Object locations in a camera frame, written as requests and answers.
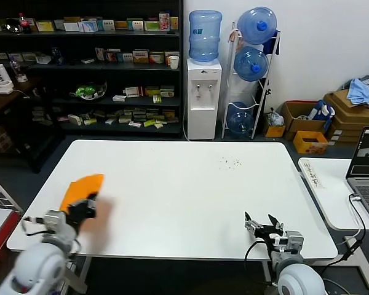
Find orange t-shirt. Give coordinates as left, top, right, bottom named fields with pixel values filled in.
left=58, top=173, right=106, bottom=216

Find black laptop power cable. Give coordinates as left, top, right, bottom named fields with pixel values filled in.
left=321, top=192, right=367, bottom=277

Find labelled blue water jug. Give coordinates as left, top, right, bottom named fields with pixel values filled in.
left=189, top=9, right=223, bottom=65

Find grey round floor base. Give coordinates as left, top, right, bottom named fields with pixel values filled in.
left=322, top=278, right=347, bottom=295

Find dark blue bottle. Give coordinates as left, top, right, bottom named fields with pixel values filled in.
left=50, top=45, right=63, bottom=65

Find white metal jug rack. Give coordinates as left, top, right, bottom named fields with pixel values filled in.
left=221, top=21, right=282, bottom=141

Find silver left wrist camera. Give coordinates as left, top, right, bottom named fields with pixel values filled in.
left=43, top=210, right=68, bottom=236

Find yellow white medicine box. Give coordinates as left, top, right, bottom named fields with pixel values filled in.
left=164, top=50, right=180, bottom=66
left=34, top=20, right=56, bottom=32

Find white water dispenser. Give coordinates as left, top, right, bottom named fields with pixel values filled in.
left=186, top=58, right=223, bottom=141

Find white laptop cable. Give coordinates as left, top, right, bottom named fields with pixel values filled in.
left=336, top=194, right=369, bottom=246

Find pink colourful upright box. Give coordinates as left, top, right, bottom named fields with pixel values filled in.
left=158, top=11, right=171, bottom=31

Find yellow brown medicine box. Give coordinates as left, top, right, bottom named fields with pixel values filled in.
left=132, top=50, right=150, bottom=65

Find dark brown wooden table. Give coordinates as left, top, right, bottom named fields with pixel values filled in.
left=0, top=78, right=66, bottom=175

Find black shelving unit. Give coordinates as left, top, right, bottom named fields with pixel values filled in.
left=0, top=0, right=185, bottom=139

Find orange red medicine box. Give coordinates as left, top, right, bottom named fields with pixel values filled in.
left=105, top=49, right=121, bottom=63

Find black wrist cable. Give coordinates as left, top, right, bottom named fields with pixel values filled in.
left=20, top=216, right=46, bottom=237
left=245, top=240, right=273, bottom=262

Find blue and white bag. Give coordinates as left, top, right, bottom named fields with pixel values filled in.
left=308, top=100, right=336, bottom=132

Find shiny black bowl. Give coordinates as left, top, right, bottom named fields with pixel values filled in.
left=2, top=18, right=22, bottom=33

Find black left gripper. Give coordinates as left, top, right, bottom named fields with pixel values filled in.
left=67, top=192, right=99, bottom=230

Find dark blue cloth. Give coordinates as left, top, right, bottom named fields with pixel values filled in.
left=263, top=29, right=280, bottom=56

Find white box brown lid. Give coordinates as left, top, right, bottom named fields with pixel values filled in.
left=63, top=17, right=81, bottom=33

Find clear plastic bottle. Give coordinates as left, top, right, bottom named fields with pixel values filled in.
left=9, top=60, right=28, bottom=83

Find open brown cardboard box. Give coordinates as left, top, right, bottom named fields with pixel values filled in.
left=281, top=100, right=328, bottom=141

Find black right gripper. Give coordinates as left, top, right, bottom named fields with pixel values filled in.
left=244, top=211, right=287, bottom=256

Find yellow printed cardboard box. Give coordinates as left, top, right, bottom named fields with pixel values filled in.
left=293, top=130, right=330, bottom=154

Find light blue cloth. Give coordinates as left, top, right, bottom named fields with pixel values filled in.
left=346, top=78, right=369, bottom=105

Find blue white medicine box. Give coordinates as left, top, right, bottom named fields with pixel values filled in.
left=77, top=18, right=99, bottom=33

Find small yellow cardboard box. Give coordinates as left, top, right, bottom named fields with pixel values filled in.
left=264, top=118, right=287, bottom=138

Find white dispenser power cord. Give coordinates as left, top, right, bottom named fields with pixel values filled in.
left=182, top=107, right=193, bottom=142

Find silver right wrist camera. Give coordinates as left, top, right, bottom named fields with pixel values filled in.
left=284, top=230, right=304, bottom=256

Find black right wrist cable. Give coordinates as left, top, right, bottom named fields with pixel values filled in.
left=245, top=240, right=273, bottom=262

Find stacked flat cardboard boxes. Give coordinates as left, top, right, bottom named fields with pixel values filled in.
left=323, top=88, right=369, bottom=148

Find cola bottle red cap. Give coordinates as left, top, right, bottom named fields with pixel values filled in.
left=18, top=13, right=32, bottom=34

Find pale pink cloth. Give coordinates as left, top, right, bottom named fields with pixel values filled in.
left=229, top=26, right=245, bottom=52

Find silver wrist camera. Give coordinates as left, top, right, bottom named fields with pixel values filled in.
left=284, top=230, right=304, bottom=256
left=43, top=210, right=68, bottom=236

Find blue water jug blue cap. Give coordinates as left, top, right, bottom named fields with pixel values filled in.
left=236, top=7, right=278, bottom=45

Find grey plastic bag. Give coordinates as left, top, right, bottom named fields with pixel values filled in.
left=265, top=109, right=285, bottom=127

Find white wire mesh panel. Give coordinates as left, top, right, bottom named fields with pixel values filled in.
left=0, top=171, right=24, bottom=213

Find blue water jug on rack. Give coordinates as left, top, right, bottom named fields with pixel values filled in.
left=234, top=45, right=269, bottom=82

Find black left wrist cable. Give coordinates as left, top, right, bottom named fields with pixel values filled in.
left=20, top=216, right=46, bottom=237

